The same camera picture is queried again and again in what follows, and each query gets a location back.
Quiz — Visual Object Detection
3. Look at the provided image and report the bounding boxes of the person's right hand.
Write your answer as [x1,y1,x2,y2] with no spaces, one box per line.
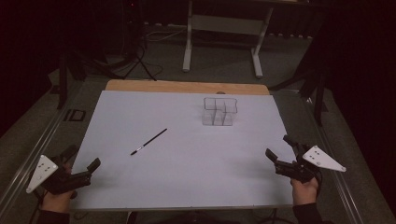
[290,176,319,207]

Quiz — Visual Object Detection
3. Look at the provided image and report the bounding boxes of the person's dark clothed body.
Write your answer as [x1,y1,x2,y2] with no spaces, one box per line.
[125,210,281,224]

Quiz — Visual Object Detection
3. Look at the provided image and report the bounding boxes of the black pen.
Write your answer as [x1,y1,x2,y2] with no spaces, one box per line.
[130,127,168,157]

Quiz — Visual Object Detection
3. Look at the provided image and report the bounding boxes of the white table mat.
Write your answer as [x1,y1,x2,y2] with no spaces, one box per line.
[70,90,297,211]

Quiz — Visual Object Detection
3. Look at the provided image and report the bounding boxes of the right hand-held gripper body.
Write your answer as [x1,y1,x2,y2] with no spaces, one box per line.
[274,145,347,185]

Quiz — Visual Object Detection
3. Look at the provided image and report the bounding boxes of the clear acrylic organizer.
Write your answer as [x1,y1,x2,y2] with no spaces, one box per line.
[201,96,239,127]

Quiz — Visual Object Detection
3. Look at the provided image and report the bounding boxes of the floor socket plate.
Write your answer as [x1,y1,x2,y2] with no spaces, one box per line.
[63,108,87,123]

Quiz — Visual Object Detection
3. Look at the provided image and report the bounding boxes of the white floor cable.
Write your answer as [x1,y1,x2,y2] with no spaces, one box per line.
[143,28,189,44]

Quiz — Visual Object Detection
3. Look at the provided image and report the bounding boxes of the metal floor rail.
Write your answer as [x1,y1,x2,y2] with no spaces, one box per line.
[0,79,82,216]
[297,91,366,224]

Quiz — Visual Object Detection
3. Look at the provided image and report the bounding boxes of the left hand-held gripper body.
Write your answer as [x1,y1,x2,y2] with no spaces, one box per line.
[25,154,93,196]

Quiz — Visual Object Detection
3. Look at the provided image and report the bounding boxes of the black metal stand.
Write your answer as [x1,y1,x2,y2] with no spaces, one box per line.
[269,59,330,127]

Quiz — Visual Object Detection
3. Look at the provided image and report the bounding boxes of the white metal desk frame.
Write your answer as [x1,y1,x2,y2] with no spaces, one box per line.
[181,0,276,79]

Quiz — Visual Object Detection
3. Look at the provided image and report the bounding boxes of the person's left hand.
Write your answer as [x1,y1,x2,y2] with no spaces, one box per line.
[39,161,78,215]

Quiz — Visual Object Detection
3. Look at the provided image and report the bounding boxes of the black tripod stand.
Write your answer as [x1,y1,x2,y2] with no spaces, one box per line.
[56,0,158,110]

